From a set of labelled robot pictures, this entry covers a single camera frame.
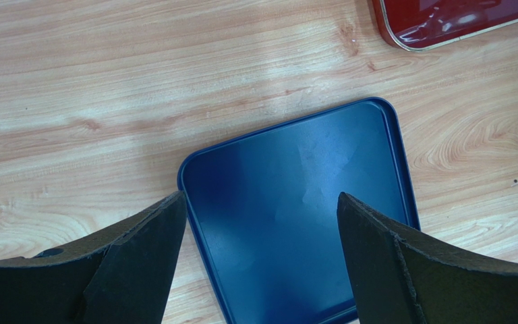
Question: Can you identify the dark blue box lid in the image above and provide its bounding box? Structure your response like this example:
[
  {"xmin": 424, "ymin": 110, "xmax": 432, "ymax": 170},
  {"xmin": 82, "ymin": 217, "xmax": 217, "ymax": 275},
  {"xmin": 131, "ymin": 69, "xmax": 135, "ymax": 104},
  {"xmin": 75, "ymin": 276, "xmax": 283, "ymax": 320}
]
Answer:
[{"xmin": 177, "ymin": 97, "xmax": 420, "ymax": 323}]

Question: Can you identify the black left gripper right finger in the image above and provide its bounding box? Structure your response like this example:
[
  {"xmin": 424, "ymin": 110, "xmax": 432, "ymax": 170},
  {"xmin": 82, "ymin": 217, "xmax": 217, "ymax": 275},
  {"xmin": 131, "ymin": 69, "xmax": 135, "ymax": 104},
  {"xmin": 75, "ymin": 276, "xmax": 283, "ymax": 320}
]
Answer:
[{"xmin": 337, "ymin": 193, "xmax": 518, "ymax": 323}]

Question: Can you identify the red chocolate tray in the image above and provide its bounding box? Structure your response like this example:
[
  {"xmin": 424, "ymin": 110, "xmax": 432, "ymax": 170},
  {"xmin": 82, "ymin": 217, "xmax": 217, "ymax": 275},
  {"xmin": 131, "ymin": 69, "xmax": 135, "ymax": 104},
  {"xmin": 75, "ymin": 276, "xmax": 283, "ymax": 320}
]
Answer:
[{"xmin": 372, "ymin": 0, "xmax": 518, "ymax": 53}]

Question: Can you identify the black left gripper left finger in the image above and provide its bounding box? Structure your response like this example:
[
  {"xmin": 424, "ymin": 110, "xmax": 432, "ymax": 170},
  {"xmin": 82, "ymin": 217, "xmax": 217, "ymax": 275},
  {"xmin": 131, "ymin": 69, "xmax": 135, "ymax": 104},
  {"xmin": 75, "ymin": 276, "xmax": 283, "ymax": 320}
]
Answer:
[{"xmin": 0, "ymin": 191, "xmax": 187, "ymax": 323}]

